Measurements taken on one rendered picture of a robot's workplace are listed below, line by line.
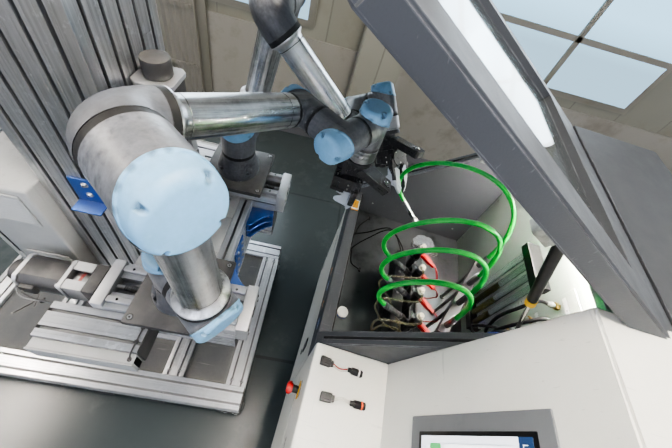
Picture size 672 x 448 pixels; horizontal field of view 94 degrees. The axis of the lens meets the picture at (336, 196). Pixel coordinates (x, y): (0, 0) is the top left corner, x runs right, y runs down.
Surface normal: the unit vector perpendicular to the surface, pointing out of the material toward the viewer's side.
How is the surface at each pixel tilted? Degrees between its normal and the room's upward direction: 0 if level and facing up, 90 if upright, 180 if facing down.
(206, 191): 85
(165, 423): 0
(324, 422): 0
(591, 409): 76
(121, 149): 20
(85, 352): 0
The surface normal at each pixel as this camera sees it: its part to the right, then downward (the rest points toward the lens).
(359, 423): 0.22, -0.63
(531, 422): -0.88, -0.44
